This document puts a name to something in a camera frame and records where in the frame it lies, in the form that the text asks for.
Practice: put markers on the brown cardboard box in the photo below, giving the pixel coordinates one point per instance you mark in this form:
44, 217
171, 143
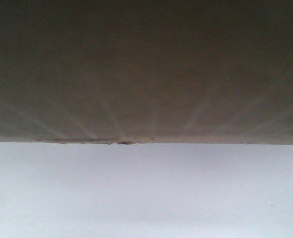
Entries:
146, 71

